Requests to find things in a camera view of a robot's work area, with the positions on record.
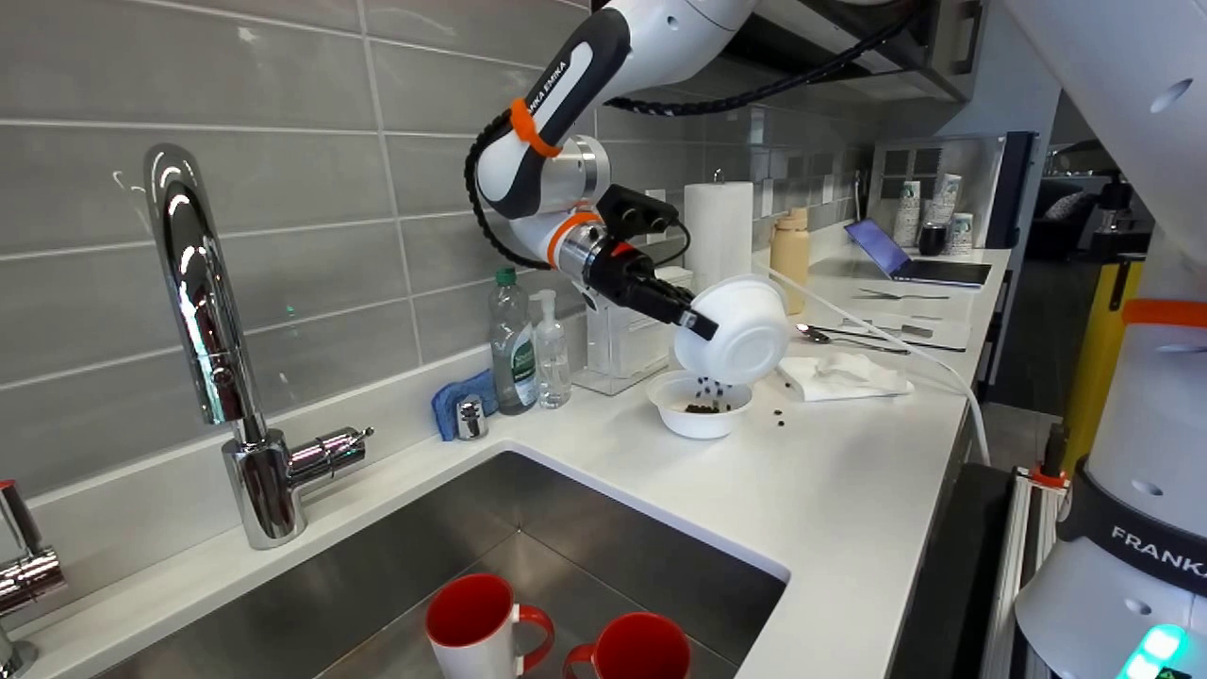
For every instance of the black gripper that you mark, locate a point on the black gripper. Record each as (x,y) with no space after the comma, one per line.
(636,290)

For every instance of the large white bowl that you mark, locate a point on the large white bowl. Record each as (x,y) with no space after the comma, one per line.
(747,325)

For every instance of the dark coffee beans pile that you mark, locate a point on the dark coffee beans pile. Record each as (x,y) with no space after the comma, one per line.
(701,405)

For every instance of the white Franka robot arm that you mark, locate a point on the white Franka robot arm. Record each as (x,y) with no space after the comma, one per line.
(568,87)

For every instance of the small white bowl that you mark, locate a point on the small white bowl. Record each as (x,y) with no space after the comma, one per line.
(684,426)

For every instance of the white paper towel roll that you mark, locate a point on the white paper towel roll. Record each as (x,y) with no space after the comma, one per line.
(717,231)

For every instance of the tan plastic bottle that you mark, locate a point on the tan plastic bottle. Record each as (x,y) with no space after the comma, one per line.
(793,267)

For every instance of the white paper napkin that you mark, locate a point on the white paper napkin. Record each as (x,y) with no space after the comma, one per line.
(842,378)

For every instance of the small clear pump bottle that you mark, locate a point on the small clear pump bottle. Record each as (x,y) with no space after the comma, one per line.
(551,365)

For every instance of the clear bottle green cap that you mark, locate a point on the clear bottle green cap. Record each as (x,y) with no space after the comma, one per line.
(515,351)

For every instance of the open laptop blue screen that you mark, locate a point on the open laptop blue screen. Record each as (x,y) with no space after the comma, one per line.
(880,248)

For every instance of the white bottle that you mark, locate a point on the white bottle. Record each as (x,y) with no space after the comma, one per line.
(906,217)
(949,197)
(962,237)

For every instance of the small chrome stopper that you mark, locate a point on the small chrome stopper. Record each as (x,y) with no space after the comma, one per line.
(473,417)

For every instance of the black cup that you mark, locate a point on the black cup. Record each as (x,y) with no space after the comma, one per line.
(932,240)

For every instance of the stainless steel sink basin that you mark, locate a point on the stainless steel sink basin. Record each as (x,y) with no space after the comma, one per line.
(568,553)

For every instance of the white mug red interior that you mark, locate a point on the white mug red interior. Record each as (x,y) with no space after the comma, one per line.
(644,646)
(473,617)

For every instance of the dark blue panel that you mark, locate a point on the dark blue panel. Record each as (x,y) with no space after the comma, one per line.
(1008,192)

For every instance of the dark overhead cabinet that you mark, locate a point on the dark overhead cabinet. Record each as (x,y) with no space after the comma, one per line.
(943,51)

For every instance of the chrome kitchen faucet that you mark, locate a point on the chrome kitchen faucet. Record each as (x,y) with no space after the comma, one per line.
(201,316)

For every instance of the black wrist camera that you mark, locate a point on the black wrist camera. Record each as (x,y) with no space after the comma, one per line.
(627,211)

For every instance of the yellow post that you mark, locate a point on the yellow post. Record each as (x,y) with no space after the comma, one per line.
(1097,365)

